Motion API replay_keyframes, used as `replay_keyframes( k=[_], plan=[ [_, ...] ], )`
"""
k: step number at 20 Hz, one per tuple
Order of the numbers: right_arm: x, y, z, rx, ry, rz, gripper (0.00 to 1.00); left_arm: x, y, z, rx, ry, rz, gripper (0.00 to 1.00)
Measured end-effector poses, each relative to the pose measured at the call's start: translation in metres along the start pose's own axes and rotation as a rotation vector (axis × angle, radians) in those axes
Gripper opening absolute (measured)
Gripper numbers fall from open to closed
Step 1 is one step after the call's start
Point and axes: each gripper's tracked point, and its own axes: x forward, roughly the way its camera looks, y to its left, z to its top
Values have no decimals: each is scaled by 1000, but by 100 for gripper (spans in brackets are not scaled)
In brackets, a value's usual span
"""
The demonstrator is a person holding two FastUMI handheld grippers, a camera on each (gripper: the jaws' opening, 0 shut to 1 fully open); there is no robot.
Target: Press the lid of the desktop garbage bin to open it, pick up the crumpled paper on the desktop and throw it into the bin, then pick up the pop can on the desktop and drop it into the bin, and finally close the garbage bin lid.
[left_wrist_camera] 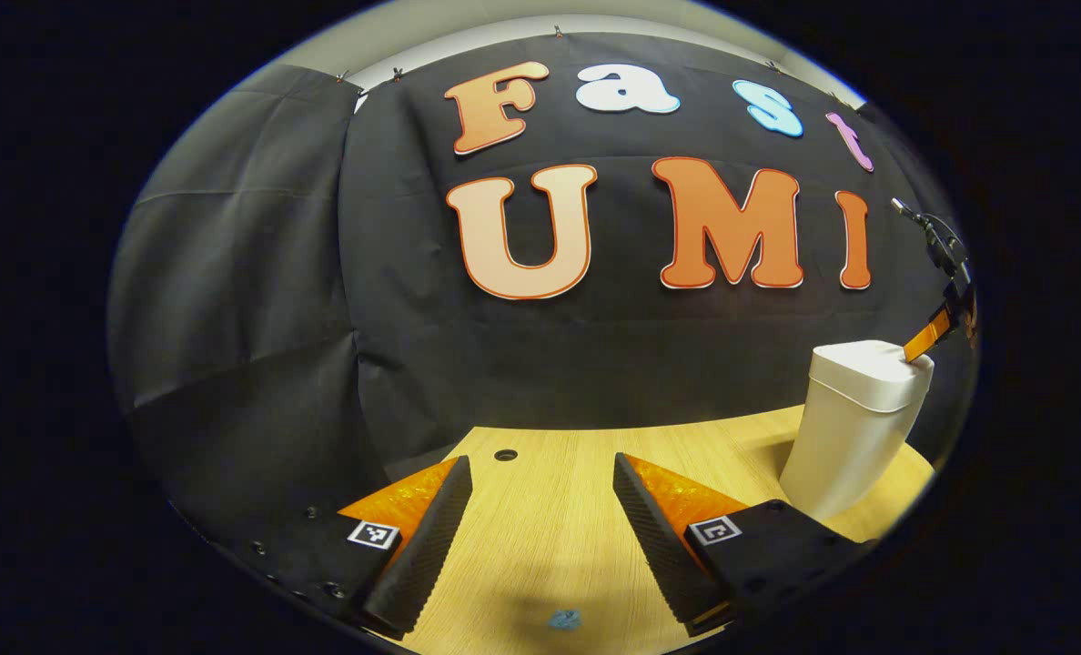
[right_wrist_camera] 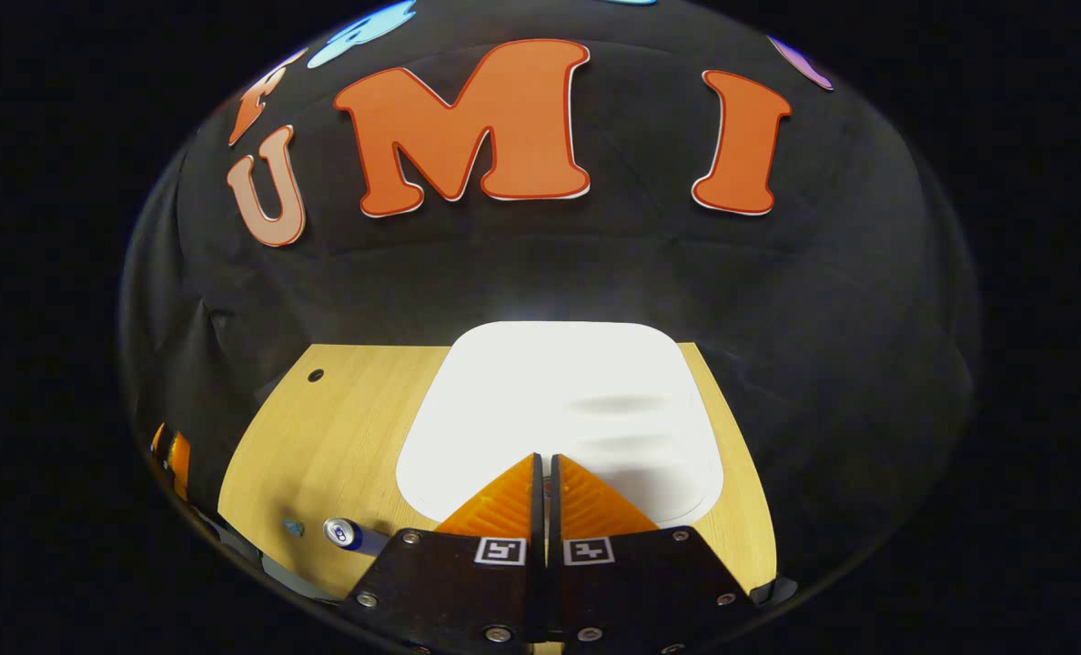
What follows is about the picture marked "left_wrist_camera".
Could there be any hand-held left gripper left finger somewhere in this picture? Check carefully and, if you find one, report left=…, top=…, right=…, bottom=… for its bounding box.
left=249, top=455, right=474, bottom=640

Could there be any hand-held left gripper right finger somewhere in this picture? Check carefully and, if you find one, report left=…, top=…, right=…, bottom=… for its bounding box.
left=613, top=452, right=869, bottom=638

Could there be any white desktop garbage bin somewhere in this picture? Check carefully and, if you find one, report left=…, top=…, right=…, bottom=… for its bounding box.
left=779, top=339, right=935, bottom=522

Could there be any wooden desktop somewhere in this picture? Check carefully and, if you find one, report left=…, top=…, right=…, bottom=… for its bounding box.
left=381, top=405, right=937, bottom=655

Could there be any black backdrop cloth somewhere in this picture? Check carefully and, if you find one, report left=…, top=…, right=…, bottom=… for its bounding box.
left=108, top=32, right=978, bottom=565

